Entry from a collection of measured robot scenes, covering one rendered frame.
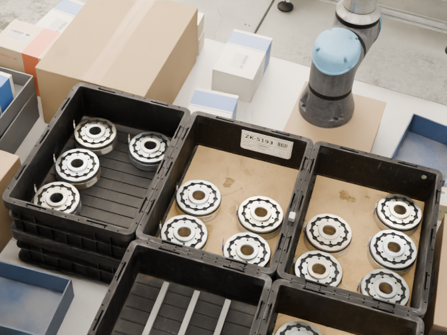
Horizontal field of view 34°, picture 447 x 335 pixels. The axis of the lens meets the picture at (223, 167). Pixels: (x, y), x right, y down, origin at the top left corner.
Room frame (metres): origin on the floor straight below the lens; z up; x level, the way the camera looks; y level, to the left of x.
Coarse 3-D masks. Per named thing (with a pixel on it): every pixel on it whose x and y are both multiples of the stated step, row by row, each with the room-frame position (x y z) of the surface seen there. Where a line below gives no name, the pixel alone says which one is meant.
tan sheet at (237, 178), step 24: (192, 168) 1.18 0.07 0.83; (216, 168) 1.18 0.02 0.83; (240, 168) 1.19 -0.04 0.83; (264, 168) 1.20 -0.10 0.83; (288, 168) 1.20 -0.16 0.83; (240, 192) 1.11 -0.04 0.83; (264, 192) 1.12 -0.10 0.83; (288, 192) 1.13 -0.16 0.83; (168, 216) 1.03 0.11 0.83; (216, 216) 1.04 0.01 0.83; (216, 240) 0.97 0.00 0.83
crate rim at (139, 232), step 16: (192, 112) 1.27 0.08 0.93; (256, 128) 1.23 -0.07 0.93; (176, 144) 1.16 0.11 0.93; (304, 160) 1.15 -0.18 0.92; (304, 176) 1.10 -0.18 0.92; (160, 192) 1.01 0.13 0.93; (288, 208) 1.00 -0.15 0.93; (144, 224) 0.92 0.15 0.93; (288, 224) 0.95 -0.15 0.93; (144, 240) 0.88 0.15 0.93; (160, 240) 0.89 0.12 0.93; (208, 256) 0.86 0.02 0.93; (224, 256) 0.86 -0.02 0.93; (272, 272) 0.83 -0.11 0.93
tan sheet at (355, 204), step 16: (320, 176) 1.19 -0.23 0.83; (320, 192) 1.13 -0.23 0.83; (336, 192) 1.14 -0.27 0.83; (352, 192) 1.14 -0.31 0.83; (368, 192) 1.15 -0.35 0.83; (384, 192) 1.15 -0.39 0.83; (320, 208) 1.09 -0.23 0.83; (336, 208) 1.09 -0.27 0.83; (352, 208) 1.09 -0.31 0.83; (368, 208) 1.10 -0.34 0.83; (352, 224) 1.05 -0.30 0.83; (368, 224) 1.05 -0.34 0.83; (352, 240) 1.00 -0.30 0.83; (368, 240) 1.01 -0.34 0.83; (416, 240) 1.02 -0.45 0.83; (352, 256) 0.96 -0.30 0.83; (416, 256) 0.97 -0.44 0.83; (352, 272) 0.92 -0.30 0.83; (368, 272) 0.92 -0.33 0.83; (352, 288) 0.87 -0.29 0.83
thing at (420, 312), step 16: (320, 144) 1.19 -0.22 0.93; (384, 160) 1.16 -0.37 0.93; (400, 160) 1.17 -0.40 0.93; (304, 192) 1.05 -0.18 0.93; (432, 208) 1.03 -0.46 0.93; (432, 224) 0.99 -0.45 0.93; (288, 240) 0.91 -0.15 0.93; (432, 240) 0.94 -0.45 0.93; (288, 256) 0.87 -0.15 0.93; (432, 256) 0.90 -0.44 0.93; (320, 288) 0.80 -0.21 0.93; (336, 288) 0.80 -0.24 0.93; (384, 304) 0.78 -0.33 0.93; (400, 304) 0.78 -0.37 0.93
